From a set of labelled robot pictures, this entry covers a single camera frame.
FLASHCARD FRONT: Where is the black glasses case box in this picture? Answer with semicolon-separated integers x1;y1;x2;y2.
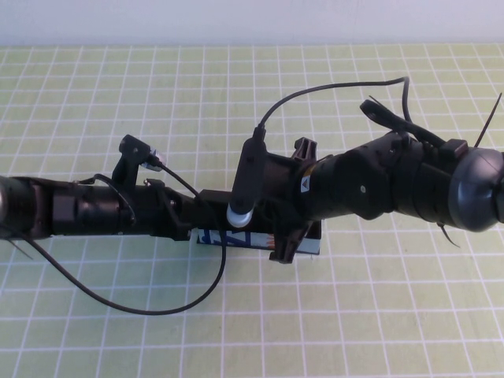
188;188;323;256

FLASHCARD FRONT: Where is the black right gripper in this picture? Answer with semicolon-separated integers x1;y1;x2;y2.
259;136;332;265

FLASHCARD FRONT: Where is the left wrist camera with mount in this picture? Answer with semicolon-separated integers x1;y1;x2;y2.
112;135;169;186

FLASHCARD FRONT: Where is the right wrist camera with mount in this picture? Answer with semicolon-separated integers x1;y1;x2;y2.
226;137;269;229

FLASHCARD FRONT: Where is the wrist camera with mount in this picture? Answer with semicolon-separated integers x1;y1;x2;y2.
112;135;169;186
226;137;269;229

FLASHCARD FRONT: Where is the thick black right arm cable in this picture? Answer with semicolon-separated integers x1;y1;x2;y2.
361;98;446;149

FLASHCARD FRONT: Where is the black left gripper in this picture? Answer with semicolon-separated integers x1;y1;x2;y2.
94;179;198;242

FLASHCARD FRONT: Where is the thin black left camera cable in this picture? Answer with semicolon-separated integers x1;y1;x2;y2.
29;159;228;316

